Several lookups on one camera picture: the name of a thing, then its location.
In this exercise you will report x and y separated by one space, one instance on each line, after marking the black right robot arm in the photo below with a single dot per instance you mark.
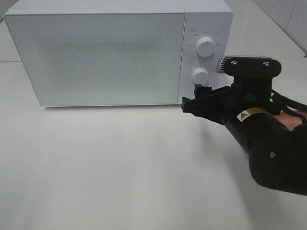
271 129

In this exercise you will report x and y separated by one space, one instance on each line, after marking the white microwave oven body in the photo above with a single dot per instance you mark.
202 18

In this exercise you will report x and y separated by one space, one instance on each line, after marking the round white door button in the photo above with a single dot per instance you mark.
191 95

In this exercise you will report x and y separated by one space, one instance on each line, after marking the upper white microwave knob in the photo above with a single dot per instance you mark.
205 46

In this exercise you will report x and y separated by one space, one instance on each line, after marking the lower white microwave knob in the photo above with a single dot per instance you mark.
200 76

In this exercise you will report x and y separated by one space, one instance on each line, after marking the white microwave door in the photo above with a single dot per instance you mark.
113 59

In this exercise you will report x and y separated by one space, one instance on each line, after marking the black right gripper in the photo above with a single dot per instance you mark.
217 104

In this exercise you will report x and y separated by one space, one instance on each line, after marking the pink round plate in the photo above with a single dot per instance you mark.
290 122

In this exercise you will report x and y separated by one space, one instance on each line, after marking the white microwave knob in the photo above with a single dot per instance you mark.
200 76
205 46

